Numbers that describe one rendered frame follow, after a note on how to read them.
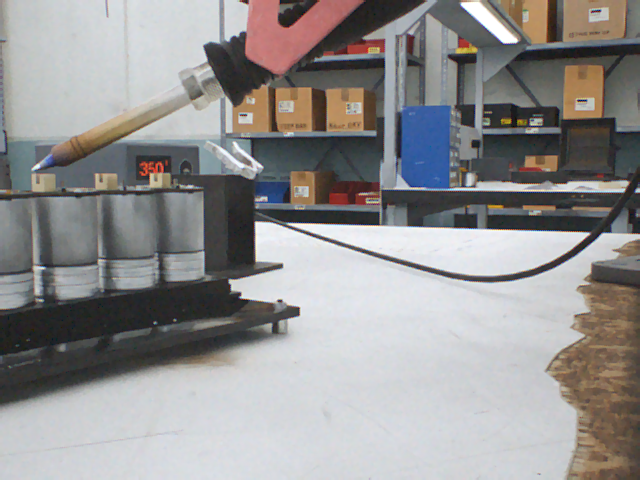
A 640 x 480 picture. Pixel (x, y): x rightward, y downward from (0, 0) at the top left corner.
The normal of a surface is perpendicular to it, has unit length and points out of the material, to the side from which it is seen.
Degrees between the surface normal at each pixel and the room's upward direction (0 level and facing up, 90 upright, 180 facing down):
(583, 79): 90
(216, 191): 90
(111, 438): 0
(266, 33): 99
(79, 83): 90
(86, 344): 0
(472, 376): 0
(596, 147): 80
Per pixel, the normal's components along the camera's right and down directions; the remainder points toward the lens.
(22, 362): 0.00, -1.00
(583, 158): -0.49, -0.09
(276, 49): 0.04, 0.25
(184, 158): 0.83, 0.05
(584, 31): -0.36, 0.08
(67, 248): 0.33, 0.09
